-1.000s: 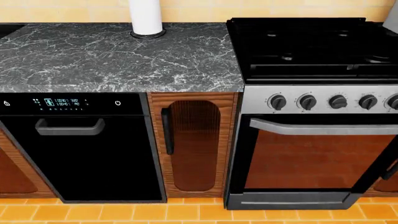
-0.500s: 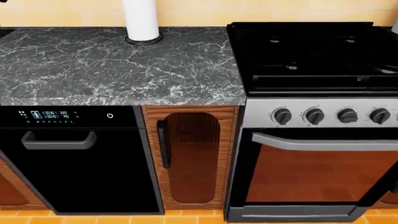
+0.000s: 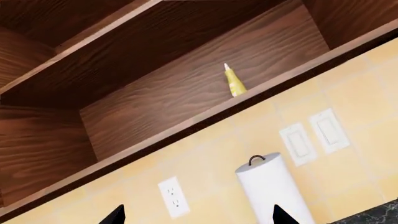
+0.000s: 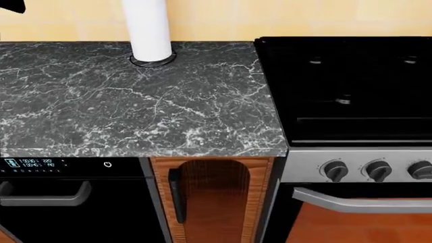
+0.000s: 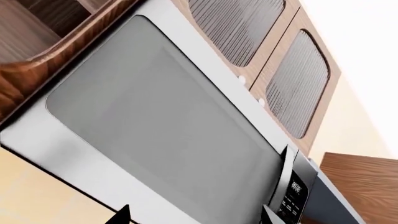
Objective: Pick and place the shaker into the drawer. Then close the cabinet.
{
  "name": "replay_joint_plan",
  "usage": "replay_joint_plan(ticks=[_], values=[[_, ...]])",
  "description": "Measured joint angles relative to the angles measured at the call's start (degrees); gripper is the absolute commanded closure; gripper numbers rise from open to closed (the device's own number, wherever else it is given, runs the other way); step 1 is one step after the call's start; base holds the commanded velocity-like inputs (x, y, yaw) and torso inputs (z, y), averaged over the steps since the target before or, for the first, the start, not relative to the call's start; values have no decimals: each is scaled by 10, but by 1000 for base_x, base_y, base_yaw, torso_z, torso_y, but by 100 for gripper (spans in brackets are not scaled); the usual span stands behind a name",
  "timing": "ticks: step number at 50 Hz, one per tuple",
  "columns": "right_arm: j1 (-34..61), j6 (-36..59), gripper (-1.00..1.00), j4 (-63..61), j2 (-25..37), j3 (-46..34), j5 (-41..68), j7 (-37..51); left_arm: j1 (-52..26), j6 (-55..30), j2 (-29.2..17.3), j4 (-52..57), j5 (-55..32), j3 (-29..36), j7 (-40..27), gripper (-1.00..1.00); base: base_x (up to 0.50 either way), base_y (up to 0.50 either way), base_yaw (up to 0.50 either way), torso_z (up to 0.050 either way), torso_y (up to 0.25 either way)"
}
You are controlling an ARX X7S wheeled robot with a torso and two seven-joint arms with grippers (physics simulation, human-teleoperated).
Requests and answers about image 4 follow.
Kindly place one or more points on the wooden cabinet door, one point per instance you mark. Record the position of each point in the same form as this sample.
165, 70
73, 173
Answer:
212, 200

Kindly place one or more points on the black round towel holder base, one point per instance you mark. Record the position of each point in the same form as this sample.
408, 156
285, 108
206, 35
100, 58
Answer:
152, 62

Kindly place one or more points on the white paper towel roll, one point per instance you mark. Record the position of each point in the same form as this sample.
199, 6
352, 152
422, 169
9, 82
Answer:
148, 27

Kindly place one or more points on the dark stove knob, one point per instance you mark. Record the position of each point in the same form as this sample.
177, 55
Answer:
335, 170
420, 169
378, 170

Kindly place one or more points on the black and steel stove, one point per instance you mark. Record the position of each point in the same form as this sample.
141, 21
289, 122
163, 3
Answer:
351, 101

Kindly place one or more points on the black dishwasher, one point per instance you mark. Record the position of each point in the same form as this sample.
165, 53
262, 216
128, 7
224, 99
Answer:
74, 207

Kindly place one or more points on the black object at wall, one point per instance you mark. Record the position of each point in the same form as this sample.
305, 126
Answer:
15, 5

